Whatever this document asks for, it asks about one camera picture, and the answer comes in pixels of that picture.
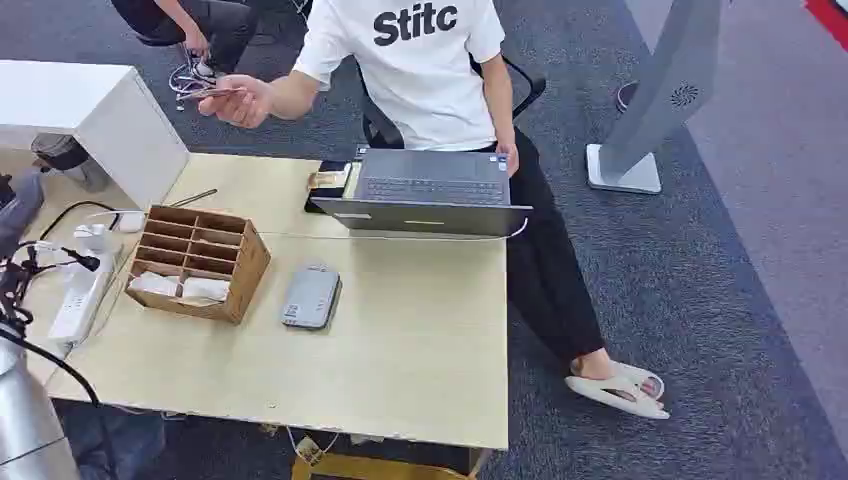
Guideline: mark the person's left hand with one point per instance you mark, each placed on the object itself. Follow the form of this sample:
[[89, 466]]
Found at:
[[509, 158]]

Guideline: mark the black round floor object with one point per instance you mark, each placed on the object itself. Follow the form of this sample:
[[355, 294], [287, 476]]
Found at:
[[625, 97]]

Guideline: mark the black plug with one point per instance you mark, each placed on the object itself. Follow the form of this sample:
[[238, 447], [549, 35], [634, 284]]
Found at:
[[83, 260]]

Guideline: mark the person's right hand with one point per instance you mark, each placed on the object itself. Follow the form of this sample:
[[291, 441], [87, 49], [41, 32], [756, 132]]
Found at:
[[242, 106]]

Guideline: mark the grey card reader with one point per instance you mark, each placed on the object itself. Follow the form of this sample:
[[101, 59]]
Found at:
[[310, 298]]

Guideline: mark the card with printed face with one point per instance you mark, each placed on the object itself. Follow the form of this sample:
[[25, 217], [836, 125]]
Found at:
[[208, 93]]

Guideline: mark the white power adapter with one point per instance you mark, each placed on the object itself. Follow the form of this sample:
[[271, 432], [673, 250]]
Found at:
[[91, 237]]

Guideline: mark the white cabinet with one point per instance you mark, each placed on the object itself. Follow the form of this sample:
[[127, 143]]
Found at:
[[99, 119]]

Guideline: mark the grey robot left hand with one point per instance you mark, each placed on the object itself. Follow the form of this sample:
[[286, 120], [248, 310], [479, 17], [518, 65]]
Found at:
[[16, 208]]

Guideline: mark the grey pen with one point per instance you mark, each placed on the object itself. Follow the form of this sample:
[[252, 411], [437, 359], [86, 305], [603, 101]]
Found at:
[[193, 197]]

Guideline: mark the wooden card box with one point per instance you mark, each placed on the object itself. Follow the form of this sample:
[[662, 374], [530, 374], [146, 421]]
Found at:
[[232, 278]]

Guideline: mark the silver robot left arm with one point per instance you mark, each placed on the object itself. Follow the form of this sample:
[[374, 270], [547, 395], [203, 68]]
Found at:
[[23, 417]]

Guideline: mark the black device with card stack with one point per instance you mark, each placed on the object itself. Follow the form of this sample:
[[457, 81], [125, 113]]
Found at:
[[328, 182]]

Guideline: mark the red floor mat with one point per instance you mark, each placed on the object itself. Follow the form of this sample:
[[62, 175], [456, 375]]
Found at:
[[829, 20]]

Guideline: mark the white power strip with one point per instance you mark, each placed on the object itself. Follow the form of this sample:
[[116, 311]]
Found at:
[[79, 305]]

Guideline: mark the dark grey laptop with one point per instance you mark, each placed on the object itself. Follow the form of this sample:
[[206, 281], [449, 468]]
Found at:
[[430, 192]]

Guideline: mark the seated person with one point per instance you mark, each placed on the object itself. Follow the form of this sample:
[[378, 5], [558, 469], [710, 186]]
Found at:
[[424, 86]]

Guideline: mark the grey standing kiosk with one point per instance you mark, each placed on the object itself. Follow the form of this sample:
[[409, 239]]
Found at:
[[652, 99]]

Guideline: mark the black office chair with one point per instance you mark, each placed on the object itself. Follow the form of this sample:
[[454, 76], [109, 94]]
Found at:
[[381, 129]]

